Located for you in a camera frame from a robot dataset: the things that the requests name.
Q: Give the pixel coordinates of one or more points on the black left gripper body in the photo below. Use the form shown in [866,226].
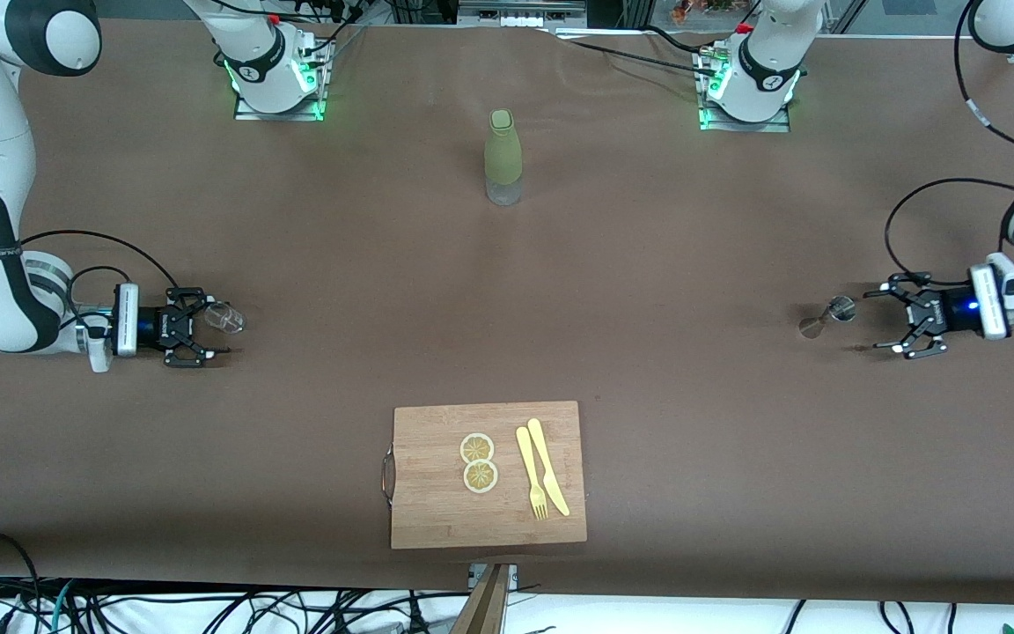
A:
[950,313]

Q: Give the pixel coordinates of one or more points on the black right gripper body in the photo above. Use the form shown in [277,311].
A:
[151,327]

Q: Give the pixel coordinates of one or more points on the clear glass measuring beaker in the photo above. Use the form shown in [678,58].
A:
[227,319]

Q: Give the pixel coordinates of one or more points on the steel cone jigger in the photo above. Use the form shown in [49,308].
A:
[828,317]

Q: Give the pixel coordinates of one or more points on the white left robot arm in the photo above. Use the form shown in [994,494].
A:
[771,53]

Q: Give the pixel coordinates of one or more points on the wooden cutting board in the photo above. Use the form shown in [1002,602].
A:
[437,511]

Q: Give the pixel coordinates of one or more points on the yellow lemon slice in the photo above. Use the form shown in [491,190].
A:
[477,448]
[481,478]

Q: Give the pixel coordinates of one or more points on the brown table cover sheet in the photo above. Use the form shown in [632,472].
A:
[507,308]

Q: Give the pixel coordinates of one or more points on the colourful snack pile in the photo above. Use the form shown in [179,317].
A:
[701,11]

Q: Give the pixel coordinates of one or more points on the green sleeved glass bottle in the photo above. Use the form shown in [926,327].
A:
[503,150]

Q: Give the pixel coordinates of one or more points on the yellow plastic fork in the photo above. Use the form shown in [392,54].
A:
[528,462]

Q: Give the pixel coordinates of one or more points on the yellow plastic knife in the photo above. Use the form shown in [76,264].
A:
[547,462]

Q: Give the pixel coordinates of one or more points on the wooden beam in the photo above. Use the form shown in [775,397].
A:
[485,608]

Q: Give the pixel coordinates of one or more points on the grey power strip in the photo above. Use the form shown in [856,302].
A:
[520,18]

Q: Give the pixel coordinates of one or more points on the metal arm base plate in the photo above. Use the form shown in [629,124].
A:
[278,115]
[745,128]

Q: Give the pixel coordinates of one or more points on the small metal bracket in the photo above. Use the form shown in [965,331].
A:
[511,574]

